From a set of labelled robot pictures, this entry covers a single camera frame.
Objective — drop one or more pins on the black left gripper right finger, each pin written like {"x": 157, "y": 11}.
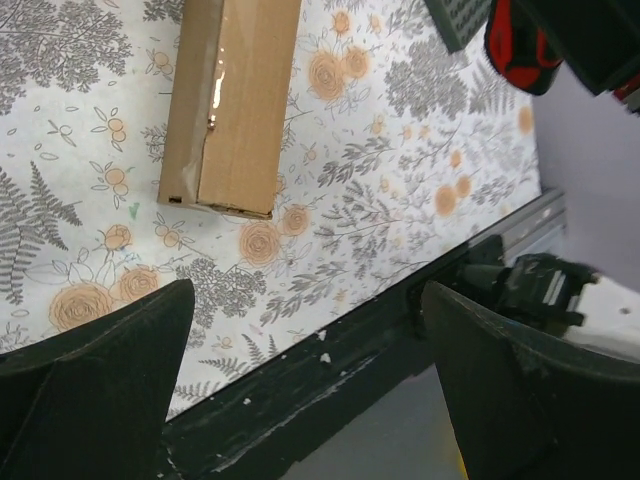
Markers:
{"x": 526, "y": 405}

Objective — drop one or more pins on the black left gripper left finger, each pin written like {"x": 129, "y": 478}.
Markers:
{"x": 91, "y": 403}

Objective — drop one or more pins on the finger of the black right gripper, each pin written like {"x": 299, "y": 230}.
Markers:
{"x": 598, "y": 39}

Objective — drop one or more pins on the small cardboard express box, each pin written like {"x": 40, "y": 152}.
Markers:
{"x": 228, "y": 106}

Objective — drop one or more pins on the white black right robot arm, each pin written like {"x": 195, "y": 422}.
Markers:
{"x": 572, "y": 301}

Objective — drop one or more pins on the grey studded building plate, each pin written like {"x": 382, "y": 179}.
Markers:
{"x": 458, "y": 21}

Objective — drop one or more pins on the floral patterned table mat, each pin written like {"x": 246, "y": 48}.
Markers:
{"x": 393, "y": 152}

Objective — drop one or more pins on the aluminium frame rail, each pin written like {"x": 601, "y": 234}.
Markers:
{"x": 537, "y": 227}

